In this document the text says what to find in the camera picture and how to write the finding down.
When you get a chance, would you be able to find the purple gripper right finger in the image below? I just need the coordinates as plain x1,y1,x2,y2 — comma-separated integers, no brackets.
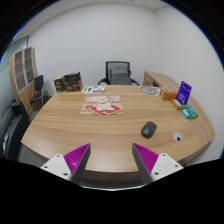
132,143,182,185

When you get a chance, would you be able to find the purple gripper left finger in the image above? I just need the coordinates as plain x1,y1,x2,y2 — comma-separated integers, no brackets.
41,144,91,184

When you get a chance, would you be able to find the black computer mouse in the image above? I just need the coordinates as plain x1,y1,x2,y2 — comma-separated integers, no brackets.
141,121,157,138

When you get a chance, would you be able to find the green teal small box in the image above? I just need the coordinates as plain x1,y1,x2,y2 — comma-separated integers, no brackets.
181,105,198,119

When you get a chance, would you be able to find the black chair at left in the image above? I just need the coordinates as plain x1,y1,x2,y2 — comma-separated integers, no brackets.
0,101,30,161

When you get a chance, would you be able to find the black side chair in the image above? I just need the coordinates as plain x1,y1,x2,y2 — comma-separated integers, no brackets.
30,75,49,105

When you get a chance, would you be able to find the white green printed sheet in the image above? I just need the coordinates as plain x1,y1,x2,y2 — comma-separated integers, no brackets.
82,85,105,93

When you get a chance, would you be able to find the purple standing card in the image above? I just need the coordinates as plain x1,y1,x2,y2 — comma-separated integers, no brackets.
176,81,192,105

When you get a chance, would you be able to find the dark cardboard box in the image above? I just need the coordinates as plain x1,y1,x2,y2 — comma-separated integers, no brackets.
54,72,82,92

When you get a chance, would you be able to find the wooden side desk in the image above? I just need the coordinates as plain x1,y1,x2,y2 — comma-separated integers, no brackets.
143,71,179,92

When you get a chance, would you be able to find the grey mesh office chair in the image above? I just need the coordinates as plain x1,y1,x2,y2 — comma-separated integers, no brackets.
98,61,139,85

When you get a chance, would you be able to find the wooden bookshelf cabinet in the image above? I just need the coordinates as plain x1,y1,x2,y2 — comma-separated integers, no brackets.
9,47,38,116

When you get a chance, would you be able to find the white table cable grommet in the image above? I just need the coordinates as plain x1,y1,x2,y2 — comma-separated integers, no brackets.
173,132,183,142

